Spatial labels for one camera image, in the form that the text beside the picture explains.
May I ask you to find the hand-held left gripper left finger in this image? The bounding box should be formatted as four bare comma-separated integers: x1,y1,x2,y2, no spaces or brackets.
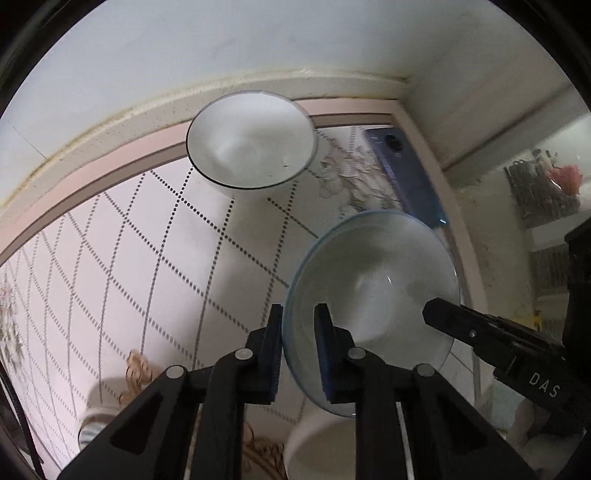
58,304,284,480

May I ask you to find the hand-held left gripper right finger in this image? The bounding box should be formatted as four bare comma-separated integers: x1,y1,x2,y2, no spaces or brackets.
314,302,518,480

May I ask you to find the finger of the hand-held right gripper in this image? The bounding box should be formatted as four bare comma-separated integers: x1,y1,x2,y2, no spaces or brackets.
422,298,566,367

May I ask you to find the blue smartphone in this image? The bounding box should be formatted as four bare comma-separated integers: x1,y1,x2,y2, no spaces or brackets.
364,124,451,229

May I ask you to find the white bowl dark rim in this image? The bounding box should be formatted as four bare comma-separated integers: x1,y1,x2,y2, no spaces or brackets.
185,90,319,190

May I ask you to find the clear blue glass bowl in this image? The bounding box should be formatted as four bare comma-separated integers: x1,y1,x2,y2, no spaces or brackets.
281,210,461,418

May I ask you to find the printed diamond pattern table mat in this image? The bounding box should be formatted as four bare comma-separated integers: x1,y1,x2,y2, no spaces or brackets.
0,111,490,480

